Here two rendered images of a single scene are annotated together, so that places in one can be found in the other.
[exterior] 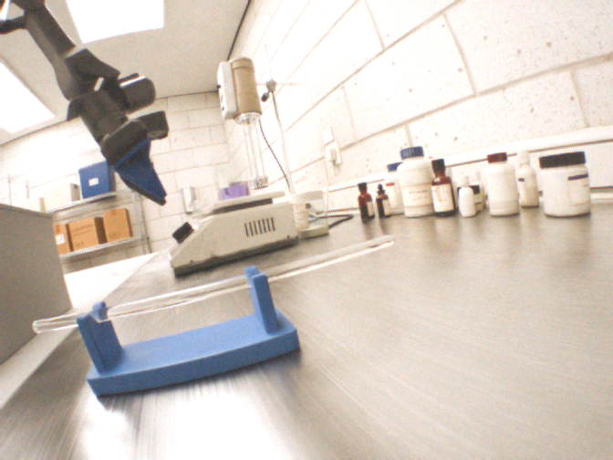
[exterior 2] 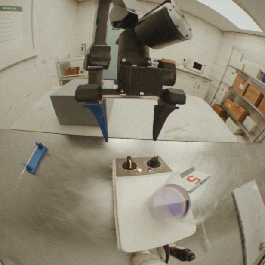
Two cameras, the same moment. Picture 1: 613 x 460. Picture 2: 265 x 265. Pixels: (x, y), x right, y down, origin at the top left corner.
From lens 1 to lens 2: 45 cm
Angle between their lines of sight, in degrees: 98
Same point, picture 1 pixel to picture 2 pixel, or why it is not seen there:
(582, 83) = not seen: outside the picture
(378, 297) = (24, 190)
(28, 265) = (84, 111)
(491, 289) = (10, 196)
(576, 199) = not seen: outside the picture
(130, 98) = (140, 35)
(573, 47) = not seen: outside the picture
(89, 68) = (113, 17)
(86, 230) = (254, 94)
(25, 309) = (78, 120)
